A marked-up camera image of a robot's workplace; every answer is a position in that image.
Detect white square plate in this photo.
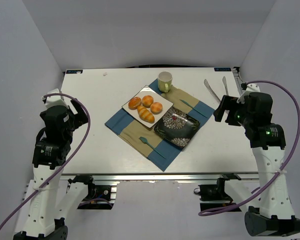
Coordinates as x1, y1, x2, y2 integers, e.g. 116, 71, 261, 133
122, 85, 174, 129

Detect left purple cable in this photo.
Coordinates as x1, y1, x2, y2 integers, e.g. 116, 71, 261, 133
0, 92, 92, 240

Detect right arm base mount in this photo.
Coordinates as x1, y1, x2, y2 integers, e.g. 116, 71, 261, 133
193, 177, 236, 211

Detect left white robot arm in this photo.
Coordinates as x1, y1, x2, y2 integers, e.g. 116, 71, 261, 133
13, 88, 92, 240

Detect blue table label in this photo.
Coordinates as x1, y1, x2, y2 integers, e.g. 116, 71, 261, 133
214, 67, 232, 72
65, 69, 83, 75

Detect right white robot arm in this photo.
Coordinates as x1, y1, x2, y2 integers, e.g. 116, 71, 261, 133
198, 81, 300, 237

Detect striped oblong bread roll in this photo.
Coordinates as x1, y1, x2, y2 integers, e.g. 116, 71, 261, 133
137, 105, 155, 124

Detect round bread roll top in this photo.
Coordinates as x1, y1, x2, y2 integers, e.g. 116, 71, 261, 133
142, 95, 154, 108

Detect right blue table label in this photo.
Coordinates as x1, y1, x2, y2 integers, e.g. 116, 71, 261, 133
214, 67, 232, 72

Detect teal plastic knife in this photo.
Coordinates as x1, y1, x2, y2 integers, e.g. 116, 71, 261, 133
179, 99, 208, 118

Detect black floral square plate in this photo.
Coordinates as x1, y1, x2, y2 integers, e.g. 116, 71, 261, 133
154, 107, 201, 149

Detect cream ceramic mug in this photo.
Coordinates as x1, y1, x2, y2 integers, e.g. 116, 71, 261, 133
157, 71, 173, 93

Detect purple cable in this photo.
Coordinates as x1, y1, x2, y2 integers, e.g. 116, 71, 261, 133
0, 92, 92, 240
198, 80, 300, 217

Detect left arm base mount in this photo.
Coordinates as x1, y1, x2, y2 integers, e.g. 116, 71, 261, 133
67, 174, 114, 210

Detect teal plastic fork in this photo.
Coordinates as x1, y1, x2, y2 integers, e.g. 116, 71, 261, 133
139, 136, 166, 159

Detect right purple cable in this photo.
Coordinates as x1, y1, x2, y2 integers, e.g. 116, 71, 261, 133
198, 80, 300, 217

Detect blue and tan placemat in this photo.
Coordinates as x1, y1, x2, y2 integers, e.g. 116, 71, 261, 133
105, 80, 214, 171

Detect left blue table label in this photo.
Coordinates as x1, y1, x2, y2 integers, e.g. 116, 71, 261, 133
65, 69, 83, 75

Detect metal tongs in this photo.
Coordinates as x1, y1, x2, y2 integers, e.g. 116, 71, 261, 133
203, 76, 229, 103

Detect round bread roll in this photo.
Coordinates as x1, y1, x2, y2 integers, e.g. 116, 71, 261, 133
142, 95, 154, 108
150, 102, 163, 115
128, 96, 142, 110

